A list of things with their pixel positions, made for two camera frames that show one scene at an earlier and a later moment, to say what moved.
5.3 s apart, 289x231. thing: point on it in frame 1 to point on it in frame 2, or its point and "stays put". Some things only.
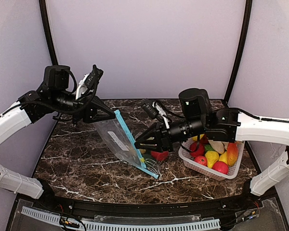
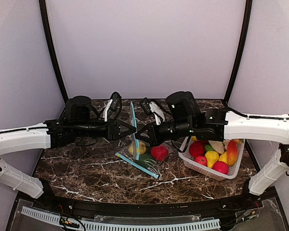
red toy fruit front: [221, 166] stays put
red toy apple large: [160, 156] stays put
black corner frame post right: [240, 53] stays put
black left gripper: [88, 111] to [113, 130]
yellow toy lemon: [223, 157] stays put
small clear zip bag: [116, 132] to [134, 126]
